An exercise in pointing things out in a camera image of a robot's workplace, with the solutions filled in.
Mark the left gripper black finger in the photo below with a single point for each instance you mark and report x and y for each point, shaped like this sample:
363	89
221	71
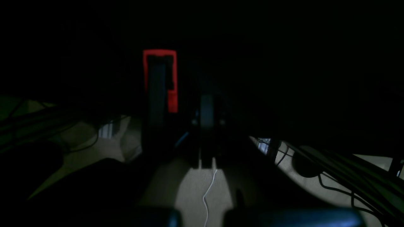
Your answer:
207	111

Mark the orange black clamp right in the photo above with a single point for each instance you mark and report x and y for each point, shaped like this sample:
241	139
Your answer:
161	80

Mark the black table cloth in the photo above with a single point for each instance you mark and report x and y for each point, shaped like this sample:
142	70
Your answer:
323	73

